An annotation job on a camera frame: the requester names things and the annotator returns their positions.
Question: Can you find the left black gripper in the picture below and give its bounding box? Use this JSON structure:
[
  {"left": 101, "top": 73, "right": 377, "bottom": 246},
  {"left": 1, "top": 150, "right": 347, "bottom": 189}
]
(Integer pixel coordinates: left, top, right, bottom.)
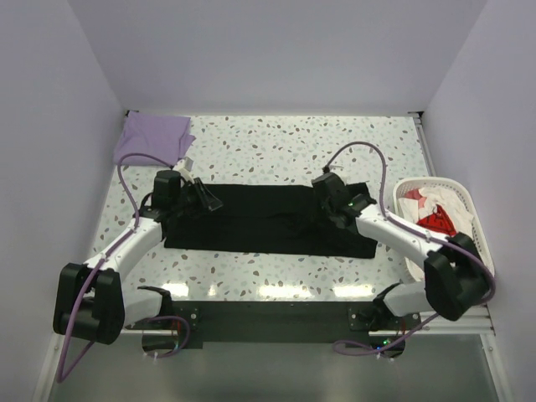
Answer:
[{"left": 172, "top": 178, "right": 222, "bottom": 219}]

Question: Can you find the black t shirt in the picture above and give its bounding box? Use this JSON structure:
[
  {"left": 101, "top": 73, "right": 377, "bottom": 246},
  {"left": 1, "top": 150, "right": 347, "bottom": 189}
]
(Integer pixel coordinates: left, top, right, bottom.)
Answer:
[{"left": 164, "top": 184, "right": 377, "bottom": 260}]

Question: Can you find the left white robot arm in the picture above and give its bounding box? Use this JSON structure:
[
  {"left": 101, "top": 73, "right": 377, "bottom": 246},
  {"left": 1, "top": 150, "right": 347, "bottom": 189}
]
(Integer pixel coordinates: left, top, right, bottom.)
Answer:
[{"left": 53, "top": 170, "right": 223, "bottom": 344}]

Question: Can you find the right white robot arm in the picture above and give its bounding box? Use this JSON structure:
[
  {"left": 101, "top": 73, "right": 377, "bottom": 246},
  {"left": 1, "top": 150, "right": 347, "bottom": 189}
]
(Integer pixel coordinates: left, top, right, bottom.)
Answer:
[{"left": 312, "top": 172, "right": 496, "bottom": 329}]

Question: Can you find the folded purple t shirt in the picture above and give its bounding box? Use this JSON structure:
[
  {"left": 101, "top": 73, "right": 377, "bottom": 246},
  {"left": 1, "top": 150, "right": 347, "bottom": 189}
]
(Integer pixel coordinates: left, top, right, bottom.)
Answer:
[{"left": 113, "top": 111, "right": 195, "bottom": 166}]

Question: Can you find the white red print t shirt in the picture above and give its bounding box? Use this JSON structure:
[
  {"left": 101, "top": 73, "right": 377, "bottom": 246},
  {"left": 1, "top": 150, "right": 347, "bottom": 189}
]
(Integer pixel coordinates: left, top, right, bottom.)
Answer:
[{"left": 397, "top": 187, "right": 474, "bottom": 238}]

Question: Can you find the white laundry basket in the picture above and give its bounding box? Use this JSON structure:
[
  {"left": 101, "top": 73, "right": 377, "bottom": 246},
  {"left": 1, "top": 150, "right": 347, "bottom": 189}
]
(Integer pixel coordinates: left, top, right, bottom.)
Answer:
[{"left": 393, "top": 177, "right": 495, "bottom": 273}]

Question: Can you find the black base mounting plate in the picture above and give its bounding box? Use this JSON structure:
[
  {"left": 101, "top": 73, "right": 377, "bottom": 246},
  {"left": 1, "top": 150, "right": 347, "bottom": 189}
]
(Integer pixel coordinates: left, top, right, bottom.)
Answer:
[{"left": 125, "top": 299, "right": 424, "bottom": 353}]

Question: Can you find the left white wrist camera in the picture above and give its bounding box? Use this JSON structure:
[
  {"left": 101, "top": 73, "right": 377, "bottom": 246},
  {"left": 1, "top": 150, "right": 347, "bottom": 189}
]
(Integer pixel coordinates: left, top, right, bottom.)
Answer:
[{"left": 173, "top": 157, "right": 194, "bottom": 183}]

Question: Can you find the aluminium frame rail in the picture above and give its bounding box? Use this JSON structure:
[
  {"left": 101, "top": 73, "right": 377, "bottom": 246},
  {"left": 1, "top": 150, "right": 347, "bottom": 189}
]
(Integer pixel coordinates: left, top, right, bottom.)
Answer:
[{"left": 422, "top": 305, "right": 495, "bottom": 335}]

